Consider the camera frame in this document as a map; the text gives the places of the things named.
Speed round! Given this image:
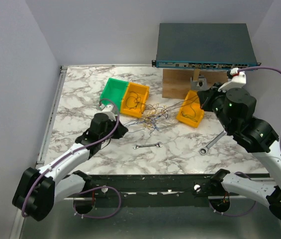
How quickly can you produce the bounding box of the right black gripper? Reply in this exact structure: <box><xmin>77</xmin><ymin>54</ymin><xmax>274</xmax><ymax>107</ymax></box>
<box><xmin>198</xmin><ymin>81</ymin><xmax>234</xmax><ymax>131</ymax></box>

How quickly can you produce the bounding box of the thin dark purple wire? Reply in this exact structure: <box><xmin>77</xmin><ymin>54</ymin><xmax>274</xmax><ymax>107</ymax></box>
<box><xmin>125</xmin><ymin>91</ymin><xmax>143</xmax><ymax>110</ymax></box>

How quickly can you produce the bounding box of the cable bundle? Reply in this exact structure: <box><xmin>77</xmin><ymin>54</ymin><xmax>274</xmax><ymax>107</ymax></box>
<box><xmin>125</xmin><ymin>96</ymin><xmax>200</xmax><ymax>136</ymax></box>

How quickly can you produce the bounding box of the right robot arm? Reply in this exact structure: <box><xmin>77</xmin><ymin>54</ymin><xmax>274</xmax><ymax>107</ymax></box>
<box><xmin>197</xmin><ymin>85</ymin><xmax>281</xmax><ymax>220</ymax></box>

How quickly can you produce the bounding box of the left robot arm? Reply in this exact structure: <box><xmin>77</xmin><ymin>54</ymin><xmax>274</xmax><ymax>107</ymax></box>
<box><xmin>12</xmin><ymin>112</ymin><xmax>128</xmax><ymax>222</ymax></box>

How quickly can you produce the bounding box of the yellow bin right side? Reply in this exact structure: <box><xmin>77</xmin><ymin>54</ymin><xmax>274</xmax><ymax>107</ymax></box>
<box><xmin>176</xmin><ymin>90</ymin><xmax>204</xmax><ymax>128</ymax></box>

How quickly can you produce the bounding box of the wooden board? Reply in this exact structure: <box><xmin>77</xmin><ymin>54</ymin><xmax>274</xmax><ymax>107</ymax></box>
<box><xmin>162</xmin><ymin>69</ymin><xmax>228</xmax><ymax>99</ymax></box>

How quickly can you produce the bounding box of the yellow bin beside green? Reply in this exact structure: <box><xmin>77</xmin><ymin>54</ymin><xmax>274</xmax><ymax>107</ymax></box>
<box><xmin>120</xmin><ymin>82</ymin><xmax>149</xmax><ymax>118</ymax></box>

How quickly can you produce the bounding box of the open-end silver wrench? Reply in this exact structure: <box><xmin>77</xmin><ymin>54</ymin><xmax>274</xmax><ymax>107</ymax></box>
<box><xmin>133</xmin><ymin>142</ymin><xmax>163</xmax><ymax>149</ymax></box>

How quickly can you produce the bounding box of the green plastic bin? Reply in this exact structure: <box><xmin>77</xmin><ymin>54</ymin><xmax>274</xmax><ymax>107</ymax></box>
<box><xmin>100</xmin><ymin>78</ymin><xmax>129</xmax><ymax>110</ymax></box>

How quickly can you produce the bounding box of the grey stand bracket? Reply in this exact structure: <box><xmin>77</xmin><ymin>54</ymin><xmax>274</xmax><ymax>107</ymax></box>
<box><xmin>190</xmin><ymin>69</ymin><xmax>208</xmax><ymax>91</ymax></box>

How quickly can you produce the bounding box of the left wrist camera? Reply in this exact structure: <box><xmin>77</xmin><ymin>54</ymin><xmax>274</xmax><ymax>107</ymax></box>
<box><xmin>100</xmin><ymin>104</ymin><xmax>116</xmax><ymax>116</ymax></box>

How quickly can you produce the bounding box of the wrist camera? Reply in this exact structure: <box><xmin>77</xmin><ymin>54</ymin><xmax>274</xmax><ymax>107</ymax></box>
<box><xmin>100</xmin><ymin>104</ymin><xmax>116</xmax><ymax>116</ymax></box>
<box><xmin>218</xmin><ymin>68</ymin><xmax>246</xmax><ymax>92</ymax></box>

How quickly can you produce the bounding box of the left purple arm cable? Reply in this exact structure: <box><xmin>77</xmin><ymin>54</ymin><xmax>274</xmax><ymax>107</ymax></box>
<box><xmin>20</xmin><ymin>99</ymin><xmax>122</xmax><ymax>220</ymax></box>

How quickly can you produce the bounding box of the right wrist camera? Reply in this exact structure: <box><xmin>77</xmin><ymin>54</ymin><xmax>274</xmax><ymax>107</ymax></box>
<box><xmin>218</xmin><ymin>68</ymin><xmax>246</xmax><ymax>92</ymax></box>

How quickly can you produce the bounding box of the network switch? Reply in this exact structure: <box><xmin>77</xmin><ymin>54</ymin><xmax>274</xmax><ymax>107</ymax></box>
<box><xmin>152</xmin><ymin>23</ymin><xmax>260</xmax><ymax>70</ymax></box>

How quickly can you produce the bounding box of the ratchet ring wrench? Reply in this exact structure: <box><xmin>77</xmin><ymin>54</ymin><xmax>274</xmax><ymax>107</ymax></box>
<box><xmin>199</xmin><ymin>130</ymin><xmax>226</xmax><ymax>155</ymax></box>

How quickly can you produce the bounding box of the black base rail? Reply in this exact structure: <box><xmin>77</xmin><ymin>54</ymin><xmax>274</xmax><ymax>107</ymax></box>
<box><xmin>63</xmin><ymin>169</ymin><xmax>240</xmax><ymax>209</ymax></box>

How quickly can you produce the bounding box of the aluminium frame rail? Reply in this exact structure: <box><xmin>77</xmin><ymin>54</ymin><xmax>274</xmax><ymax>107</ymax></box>
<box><xmin>9</xmin><ymin>66</ymin><xmax>68</xmax><ymax>239</ymax></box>

